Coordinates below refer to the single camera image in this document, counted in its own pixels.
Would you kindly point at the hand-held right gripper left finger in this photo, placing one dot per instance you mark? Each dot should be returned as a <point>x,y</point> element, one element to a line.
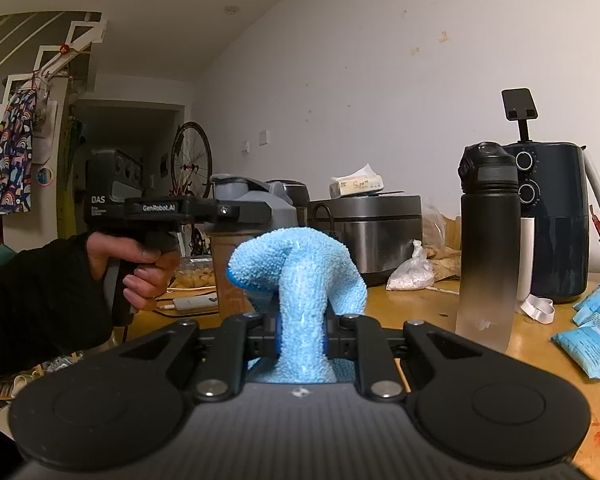
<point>235,350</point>

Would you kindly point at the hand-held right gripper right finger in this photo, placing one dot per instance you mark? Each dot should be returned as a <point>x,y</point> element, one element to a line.
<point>370,355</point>

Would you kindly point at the person's left hand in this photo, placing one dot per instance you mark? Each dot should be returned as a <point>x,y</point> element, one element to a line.
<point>140,280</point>

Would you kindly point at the white plastic bag of grains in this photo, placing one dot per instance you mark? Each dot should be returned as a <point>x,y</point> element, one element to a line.
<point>410,272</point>

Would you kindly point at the black phone stand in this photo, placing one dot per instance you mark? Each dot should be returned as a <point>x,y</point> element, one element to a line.
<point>519,104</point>

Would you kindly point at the blue microfiber cloth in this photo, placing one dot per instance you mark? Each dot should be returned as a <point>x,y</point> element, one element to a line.
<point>300,285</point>

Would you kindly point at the white paper tube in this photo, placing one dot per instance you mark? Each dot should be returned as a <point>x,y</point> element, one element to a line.
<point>597,185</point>

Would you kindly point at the silver rice cooker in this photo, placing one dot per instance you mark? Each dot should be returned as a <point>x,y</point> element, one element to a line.
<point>380,230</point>

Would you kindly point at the person's left forearm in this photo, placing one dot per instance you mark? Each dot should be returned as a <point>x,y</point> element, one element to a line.
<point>40,305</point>

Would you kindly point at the clear snack container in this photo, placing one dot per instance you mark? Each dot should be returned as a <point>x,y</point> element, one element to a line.
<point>195,275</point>

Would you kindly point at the dark blue air fryer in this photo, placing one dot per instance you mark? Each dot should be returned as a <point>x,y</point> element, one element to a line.
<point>555,245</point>

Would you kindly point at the brown paper bag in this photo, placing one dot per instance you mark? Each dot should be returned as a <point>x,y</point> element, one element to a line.
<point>445,255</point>

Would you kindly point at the large white wall switch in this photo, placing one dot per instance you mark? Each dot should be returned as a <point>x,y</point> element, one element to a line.
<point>263,138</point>

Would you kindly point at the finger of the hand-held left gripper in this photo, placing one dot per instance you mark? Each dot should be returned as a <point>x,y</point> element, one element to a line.
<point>170,209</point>

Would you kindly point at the black frosted water bottle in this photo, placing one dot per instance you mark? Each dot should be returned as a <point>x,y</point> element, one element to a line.
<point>487,240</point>

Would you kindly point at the colourful hanging cloth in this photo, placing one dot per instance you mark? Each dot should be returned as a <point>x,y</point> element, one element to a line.
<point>7,160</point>

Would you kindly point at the white staircase railing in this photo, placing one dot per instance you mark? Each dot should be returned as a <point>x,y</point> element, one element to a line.
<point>45,60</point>

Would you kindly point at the black steel electric kettle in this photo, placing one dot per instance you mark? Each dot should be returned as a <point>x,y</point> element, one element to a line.
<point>295,192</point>

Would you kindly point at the bicycle wheel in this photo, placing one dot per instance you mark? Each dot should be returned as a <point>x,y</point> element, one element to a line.
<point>192,160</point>

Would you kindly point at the tissue box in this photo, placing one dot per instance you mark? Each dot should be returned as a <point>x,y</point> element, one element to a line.
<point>355,185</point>

